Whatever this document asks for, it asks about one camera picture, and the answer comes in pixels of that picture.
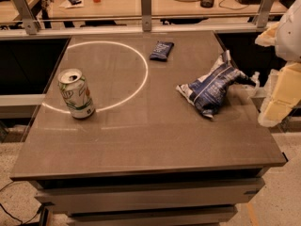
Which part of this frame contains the black mesh pen cup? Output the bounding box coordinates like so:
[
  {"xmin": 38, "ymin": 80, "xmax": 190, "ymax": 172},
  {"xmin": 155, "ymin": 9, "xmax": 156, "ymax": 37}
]
[{"xmin": 200, "ymin": 0, "xmax": 214, "ymax": 8}]

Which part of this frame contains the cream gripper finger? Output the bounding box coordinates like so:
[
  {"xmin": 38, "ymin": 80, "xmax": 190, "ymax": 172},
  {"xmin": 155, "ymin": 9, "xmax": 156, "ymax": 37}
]
[
  {"xmin": 258, "ymin": 62, "xmax": 301, "ymax": 127},
  {"xmin": 255, "ymin": 23, "xmax": 279, "ymax": 47}
]

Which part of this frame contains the grey metal bracket middle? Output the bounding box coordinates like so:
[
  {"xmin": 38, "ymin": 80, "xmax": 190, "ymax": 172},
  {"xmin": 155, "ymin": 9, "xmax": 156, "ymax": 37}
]
[{"xmin": 141, "ymin": 0, "xmax": 151, "ymax": 32}]

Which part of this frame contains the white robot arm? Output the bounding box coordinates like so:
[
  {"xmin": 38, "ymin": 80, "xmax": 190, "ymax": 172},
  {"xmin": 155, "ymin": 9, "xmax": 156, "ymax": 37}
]
[{"xmin": 255, "ymin": 0, "xmax": 301, "ymax": 127}]

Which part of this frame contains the clear sanitizer bottle left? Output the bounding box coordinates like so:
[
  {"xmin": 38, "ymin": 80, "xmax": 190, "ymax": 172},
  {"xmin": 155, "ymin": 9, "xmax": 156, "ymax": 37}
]
[{"xmin": 250, "ymin": 72, "xmax": 260, "ymax": 94}]

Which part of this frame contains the grey metal bracket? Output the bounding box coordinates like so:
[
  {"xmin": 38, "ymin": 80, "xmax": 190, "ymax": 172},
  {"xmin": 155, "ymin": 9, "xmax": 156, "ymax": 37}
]
[
  {"xmin": 141, "ymin": 0, "xmax": 151, "ymax": 32},
  {"xmin": 12, "ymin": 0, "xmax": 40, "ymax": 35},
  {"xmin": 254, "ymin": 0, "xmax": 275, "ymax": 28}
]

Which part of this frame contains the grey metal bracket left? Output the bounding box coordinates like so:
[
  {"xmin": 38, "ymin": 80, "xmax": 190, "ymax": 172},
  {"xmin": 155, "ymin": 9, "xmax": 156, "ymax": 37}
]
[{"xmin": 12, "ymin": 0, "xmax": 40, "ymax": 35}]

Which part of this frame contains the grey metal bracket right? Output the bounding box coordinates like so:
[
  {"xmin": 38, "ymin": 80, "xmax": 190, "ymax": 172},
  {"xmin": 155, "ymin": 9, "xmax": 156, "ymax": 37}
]
[{"xmin": 254, "ymin": 0, "xmax": 275, "ymax": 28}]

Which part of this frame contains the blue chip bag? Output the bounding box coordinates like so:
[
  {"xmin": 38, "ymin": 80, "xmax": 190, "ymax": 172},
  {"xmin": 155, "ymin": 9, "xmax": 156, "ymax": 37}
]
[{"xmin": 176, "ymin": 50, "xmax": 255, "ymax": 119}]

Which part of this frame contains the rxbar blueberry wrapper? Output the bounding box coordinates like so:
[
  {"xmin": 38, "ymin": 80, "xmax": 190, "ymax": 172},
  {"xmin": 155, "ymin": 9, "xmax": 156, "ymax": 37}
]
[{"xmin": 150, "ymin": 41, "xmax": 174, "ymax": 61}]

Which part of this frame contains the black floor cable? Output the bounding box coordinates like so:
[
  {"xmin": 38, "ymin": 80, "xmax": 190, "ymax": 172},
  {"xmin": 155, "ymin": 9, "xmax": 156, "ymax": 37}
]
[{"xmin": 0, "ymin": 181, "xmax": 43, "ymax": 226}]

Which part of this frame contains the green white soda can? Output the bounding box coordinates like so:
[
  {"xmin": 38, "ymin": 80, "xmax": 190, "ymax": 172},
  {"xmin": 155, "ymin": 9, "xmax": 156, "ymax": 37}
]
[{"xmin": 57, "ymin": 69, "xmax": 95, "ymax": 119}]

